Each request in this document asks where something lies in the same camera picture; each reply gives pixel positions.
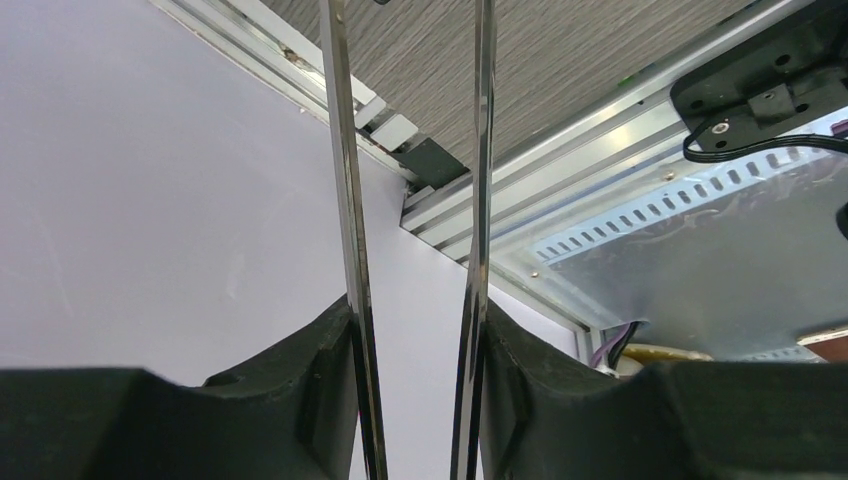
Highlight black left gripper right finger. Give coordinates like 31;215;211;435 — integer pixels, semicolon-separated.
480;305;847;479

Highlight metal tongs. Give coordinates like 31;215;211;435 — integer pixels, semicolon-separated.
319;1;497;479

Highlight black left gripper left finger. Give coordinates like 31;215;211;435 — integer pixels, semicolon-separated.
1;298;358;479

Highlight aluminium frame rail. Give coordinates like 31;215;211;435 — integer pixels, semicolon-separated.
148;0;848;362

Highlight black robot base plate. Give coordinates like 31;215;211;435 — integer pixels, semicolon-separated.
670;1;847;164

